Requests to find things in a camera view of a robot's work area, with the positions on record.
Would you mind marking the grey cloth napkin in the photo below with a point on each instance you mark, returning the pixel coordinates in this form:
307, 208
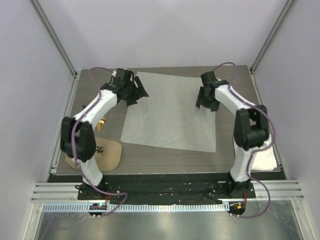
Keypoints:
168, 117

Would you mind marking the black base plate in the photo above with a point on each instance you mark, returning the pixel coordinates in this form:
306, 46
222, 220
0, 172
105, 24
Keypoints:
164, 189

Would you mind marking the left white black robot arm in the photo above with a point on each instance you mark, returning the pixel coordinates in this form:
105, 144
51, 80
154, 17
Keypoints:
77, 138

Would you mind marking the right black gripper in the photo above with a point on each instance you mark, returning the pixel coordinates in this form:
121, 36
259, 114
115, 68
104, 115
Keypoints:
213, 106

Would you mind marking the right aluminium frame post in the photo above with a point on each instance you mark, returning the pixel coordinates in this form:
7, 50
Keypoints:
281, 18

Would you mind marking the left aluminium frame post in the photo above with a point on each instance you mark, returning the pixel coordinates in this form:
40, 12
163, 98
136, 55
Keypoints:
53, 36

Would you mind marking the beige cap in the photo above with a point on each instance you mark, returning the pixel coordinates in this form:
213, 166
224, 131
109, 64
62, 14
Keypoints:
107, 154

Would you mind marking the white slotted cable duct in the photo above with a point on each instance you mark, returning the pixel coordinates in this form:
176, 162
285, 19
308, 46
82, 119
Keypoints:
130, 208

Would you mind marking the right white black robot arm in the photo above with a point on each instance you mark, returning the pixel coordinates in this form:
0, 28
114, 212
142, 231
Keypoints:
251, 128

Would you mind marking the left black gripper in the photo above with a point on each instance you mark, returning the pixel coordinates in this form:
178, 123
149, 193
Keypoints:
139, 92

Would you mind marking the aluminium frame post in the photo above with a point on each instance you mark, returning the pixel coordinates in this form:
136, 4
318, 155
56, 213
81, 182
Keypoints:
53, 36
281, 18

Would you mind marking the white folded towel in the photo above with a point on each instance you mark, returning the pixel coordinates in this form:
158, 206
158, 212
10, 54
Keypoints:
264, 160

